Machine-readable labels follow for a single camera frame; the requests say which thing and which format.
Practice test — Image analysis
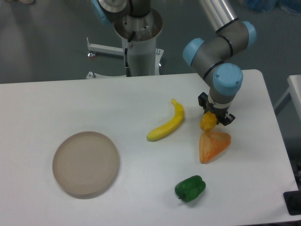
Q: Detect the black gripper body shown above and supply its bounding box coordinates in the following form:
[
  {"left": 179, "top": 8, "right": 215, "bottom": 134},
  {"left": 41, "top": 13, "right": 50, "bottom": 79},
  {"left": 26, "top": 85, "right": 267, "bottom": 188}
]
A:
[{"left": 206, "top": 99, "right": 231, "bottom": 118}]

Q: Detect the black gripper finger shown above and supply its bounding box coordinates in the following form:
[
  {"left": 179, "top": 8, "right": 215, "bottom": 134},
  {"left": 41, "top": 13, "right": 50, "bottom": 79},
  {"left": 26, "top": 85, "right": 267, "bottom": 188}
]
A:
[
  {"left": 198, "top": 92, "right": 210, "bottom": 113},
  {"left": 216, "top": 113, "right": 235, "bottom": 126}
]

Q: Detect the yellow toy pepper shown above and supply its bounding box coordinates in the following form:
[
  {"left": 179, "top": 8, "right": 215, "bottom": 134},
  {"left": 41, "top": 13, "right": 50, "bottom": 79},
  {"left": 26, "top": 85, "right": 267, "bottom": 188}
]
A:
[{"left": 200, "top": 112, "right": 217, "bottom": 131}]

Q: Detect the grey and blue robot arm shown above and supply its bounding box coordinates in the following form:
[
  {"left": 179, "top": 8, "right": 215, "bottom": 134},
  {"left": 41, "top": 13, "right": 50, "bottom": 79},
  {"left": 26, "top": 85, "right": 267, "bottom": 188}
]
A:
[{"left": 91, "top": 0, "right": 256, "bottom": 126}]

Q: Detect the green toy pepper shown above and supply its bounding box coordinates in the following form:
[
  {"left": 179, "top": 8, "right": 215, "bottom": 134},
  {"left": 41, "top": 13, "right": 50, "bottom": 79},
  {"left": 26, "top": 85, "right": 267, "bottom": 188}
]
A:
[{"left": 174, "top": 175, "right": 206, "bottom": 202}]

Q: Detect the orange fruit wedge toy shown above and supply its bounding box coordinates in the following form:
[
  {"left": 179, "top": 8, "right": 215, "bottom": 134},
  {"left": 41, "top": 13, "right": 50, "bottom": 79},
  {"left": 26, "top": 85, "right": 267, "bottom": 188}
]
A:
[{"left": 199, "top": 131, "right": 231, "bottom": 164}]

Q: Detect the yellow toy banana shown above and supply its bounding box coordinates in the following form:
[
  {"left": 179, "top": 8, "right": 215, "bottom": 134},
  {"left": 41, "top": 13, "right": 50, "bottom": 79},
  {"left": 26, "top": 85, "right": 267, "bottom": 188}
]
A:
[{"left": 146, "top": 99, "right": 185, "bottom": 142}]

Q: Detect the white side table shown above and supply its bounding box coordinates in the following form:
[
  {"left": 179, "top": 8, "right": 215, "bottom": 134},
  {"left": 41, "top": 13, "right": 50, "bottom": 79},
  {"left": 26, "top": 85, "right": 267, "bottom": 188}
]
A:
[{"left": 273, "top": 74, "right": 301, "bottom": 118}]

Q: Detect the black device at table edge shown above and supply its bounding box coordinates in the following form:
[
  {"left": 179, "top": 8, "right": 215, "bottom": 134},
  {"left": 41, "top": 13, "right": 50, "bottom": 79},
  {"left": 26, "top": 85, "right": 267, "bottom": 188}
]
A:
[{"left": 283, "top": 191, "right": 301, "bottom": 216}]

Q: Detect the blue plastic bag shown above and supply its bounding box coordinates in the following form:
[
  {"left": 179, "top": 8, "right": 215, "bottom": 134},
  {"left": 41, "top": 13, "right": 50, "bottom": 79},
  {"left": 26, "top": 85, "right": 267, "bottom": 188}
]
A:
[{"left": 243, "top": 0, "right": 278, "bottom": 12}]

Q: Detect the beige round plate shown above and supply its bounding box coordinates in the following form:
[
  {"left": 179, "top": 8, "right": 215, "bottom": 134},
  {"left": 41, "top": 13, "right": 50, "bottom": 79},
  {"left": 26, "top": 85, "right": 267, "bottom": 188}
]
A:
[{"left": 52, "top": 131, "right": 119, "bottom": 199}]

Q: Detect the white shoe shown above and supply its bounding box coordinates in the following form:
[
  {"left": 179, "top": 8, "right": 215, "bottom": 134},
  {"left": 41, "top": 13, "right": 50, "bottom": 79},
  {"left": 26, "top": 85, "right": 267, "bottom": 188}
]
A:
[{"left": 19, "top": 0, "right": 35, "bottom": 4}]

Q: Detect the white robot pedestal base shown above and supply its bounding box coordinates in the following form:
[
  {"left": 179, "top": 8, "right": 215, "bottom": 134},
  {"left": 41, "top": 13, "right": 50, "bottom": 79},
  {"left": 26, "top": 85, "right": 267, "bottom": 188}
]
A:
[{"left": 87, "top": 8, "right": 164, "bottom": 77}]

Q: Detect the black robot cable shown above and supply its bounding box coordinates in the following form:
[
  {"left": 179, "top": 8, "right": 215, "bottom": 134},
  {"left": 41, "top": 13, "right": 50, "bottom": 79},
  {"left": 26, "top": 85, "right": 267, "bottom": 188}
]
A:
[{"left": 124, "top": 31, "right": 136, "bottom": 77}]

